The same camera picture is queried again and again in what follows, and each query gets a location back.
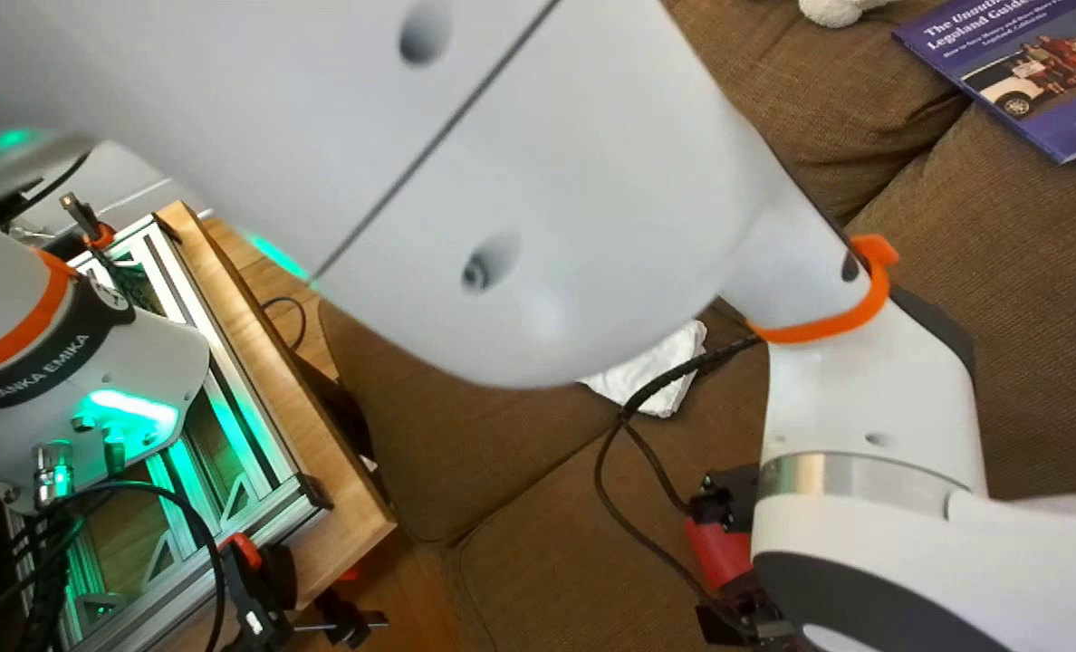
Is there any blue book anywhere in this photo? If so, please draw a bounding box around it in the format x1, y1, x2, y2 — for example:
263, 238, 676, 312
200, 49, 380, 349
891, 0, 1076, 169

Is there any wooden board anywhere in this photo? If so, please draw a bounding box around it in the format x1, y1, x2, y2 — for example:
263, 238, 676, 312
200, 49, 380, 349
152, 195, 402, 612

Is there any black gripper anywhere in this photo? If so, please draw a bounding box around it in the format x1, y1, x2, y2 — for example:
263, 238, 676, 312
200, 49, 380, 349
688, 463, 806, 652

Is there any brown fabric sofa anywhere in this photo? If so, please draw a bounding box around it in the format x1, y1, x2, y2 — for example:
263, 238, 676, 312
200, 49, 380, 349
202, 0, 1076, 652

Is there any black base cable bundle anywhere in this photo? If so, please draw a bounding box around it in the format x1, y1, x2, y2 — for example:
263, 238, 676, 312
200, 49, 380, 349
0, 480, 234, 652

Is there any orange black clamp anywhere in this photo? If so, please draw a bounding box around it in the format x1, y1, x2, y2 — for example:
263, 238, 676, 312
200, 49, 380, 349
212, 529, 389, 652

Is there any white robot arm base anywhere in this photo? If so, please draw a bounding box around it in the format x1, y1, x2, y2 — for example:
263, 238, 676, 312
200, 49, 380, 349
0, 210, 218, 491

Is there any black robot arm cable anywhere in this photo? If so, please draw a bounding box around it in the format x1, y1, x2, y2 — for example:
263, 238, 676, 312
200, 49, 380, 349
589, 335, 767, 610

